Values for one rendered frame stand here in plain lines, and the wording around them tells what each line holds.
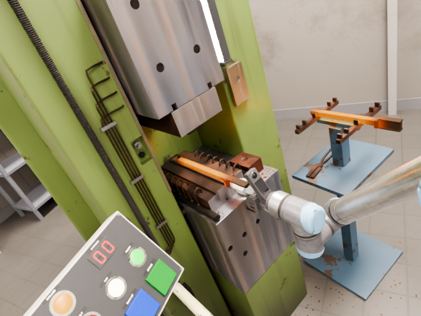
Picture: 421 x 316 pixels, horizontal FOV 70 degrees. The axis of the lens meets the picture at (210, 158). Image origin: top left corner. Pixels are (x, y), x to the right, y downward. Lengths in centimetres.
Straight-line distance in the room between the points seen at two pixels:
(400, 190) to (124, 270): 74
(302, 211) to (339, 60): 259
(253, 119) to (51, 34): 89
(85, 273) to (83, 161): 35
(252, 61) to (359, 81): 219
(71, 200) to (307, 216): 107
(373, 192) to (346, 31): 253
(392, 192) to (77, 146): 90
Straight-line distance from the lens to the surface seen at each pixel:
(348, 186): 147
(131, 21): 92
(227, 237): 122
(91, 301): 87
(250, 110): 142
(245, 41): 138
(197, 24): 104
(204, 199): 118
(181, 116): 100
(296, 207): 98
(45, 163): 147
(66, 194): 153
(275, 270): 159
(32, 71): 98
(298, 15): 335
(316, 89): 355
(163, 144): 155
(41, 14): 100
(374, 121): 137
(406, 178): 85
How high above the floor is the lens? 168
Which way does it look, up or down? 30 degrees down
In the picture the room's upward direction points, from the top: 20 degrees counter-clockwise
